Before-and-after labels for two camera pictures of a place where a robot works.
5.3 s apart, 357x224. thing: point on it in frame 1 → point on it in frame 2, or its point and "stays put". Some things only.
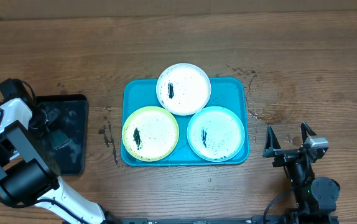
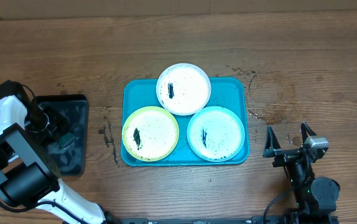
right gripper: (289, 153) stays put
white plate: (183, 89) stays put
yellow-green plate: (150, 134) stays put
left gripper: (46, 126) → (57, 120)
